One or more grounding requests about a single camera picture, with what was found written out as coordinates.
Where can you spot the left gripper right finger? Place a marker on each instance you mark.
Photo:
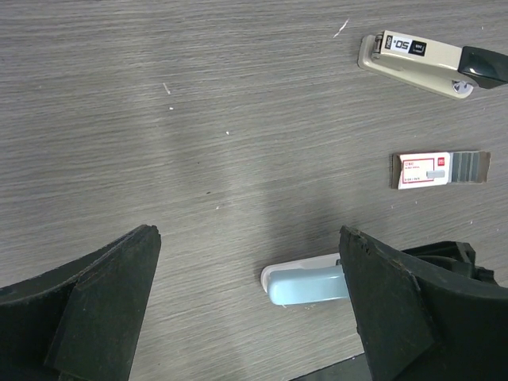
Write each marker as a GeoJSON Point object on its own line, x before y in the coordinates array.
{"type": "Point", "coordinates": [428, 313]}

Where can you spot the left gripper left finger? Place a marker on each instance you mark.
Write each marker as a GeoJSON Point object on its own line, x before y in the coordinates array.
{"type": "Point", "coordinates": [81, 320]}

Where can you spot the red white staple box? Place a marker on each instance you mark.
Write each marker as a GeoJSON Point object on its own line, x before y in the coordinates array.
{"type": "Point", "coordinates": [432, 169]}

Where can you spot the light blue stapler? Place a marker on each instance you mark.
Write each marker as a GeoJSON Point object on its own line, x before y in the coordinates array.
{"type": "Point", "coordinates": [307, 281]}

